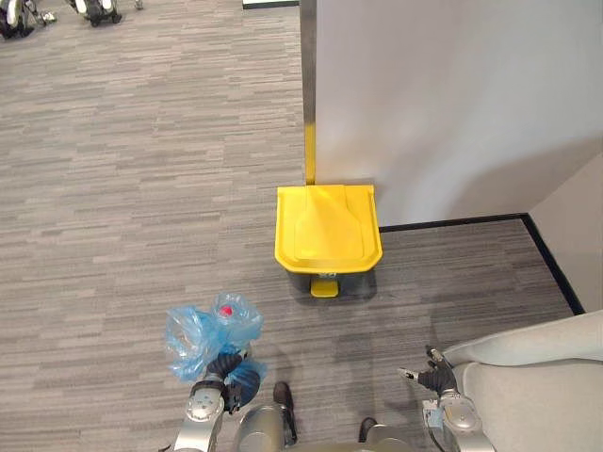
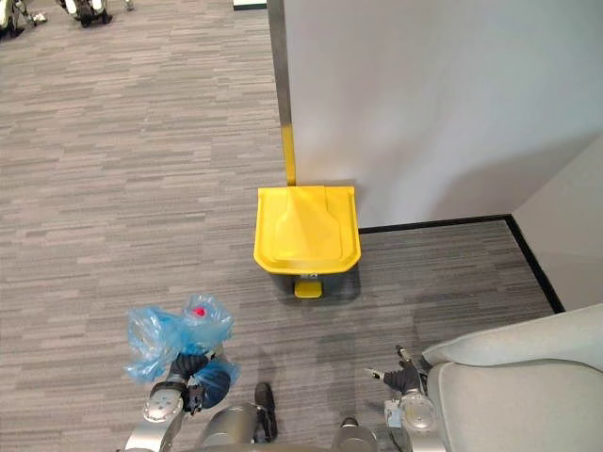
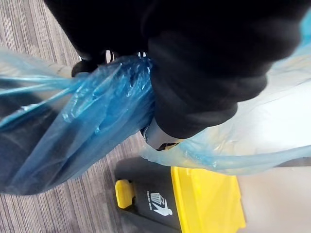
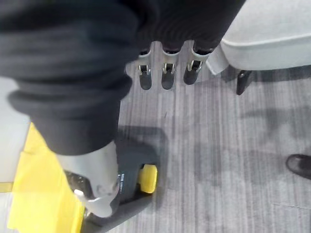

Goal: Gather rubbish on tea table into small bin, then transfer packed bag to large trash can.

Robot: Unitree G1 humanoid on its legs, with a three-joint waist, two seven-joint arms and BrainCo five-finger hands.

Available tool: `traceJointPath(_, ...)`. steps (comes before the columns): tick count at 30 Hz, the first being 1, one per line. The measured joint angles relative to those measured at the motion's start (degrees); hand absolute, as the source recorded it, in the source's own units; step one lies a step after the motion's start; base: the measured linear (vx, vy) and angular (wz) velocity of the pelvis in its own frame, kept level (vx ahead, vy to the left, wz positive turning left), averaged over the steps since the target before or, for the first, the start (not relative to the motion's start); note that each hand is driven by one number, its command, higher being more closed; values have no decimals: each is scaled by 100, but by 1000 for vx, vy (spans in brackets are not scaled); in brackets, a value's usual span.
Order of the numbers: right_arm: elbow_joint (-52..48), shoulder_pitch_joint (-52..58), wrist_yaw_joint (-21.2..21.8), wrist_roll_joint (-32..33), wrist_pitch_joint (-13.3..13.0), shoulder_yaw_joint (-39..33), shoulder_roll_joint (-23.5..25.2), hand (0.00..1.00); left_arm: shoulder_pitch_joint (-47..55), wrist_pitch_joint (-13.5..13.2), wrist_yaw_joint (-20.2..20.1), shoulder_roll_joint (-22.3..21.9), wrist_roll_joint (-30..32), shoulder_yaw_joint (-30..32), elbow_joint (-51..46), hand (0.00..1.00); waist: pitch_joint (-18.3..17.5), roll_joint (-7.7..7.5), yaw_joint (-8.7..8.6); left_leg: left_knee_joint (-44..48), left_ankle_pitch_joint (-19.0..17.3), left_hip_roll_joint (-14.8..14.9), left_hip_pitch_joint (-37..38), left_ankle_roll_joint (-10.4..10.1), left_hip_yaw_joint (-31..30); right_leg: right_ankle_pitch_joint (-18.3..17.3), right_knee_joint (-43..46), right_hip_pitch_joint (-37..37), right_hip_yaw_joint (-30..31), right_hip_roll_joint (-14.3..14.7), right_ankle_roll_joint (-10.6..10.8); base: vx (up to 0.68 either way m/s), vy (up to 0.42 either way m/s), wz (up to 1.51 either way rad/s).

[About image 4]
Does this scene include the black shoe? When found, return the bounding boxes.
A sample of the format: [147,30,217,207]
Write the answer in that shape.
[286,153,311,181]

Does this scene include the grey upholstered sofa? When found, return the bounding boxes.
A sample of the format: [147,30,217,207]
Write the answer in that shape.
[206,0,311,75]

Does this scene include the yellow caster wheel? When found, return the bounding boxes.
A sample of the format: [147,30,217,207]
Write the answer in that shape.
[137,163,159,195]

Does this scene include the yellow flat panel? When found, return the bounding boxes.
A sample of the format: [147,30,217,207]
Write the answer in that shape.
[6,122,86,233]

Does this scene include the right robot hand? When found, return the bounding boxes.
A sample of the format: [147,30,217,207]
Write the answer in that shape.
[0,0,241,218]

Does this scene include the black sofa leg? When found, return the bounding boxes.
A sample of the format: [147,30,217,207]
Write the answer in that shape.
[236,69,254,96]

